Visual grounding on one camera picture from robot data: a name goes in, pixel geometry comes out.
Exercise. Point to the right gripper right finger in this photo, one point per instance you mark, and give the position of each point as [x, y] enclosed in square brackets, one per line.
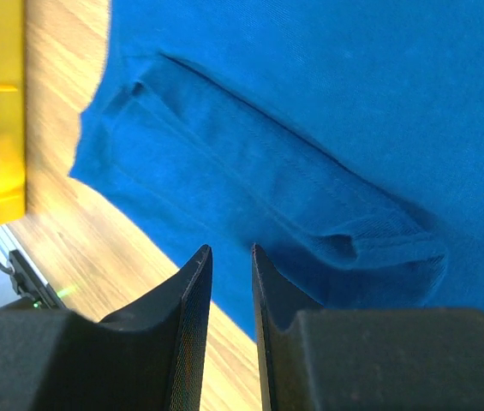
[313, 358]

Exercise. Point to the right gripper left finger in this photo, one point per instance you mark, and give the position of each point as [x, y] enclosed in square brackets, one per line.
[148, 355]

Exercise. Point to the dark blue t-shirt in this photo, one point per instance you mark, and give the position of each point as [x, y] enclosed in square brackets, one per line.
[344, 137]

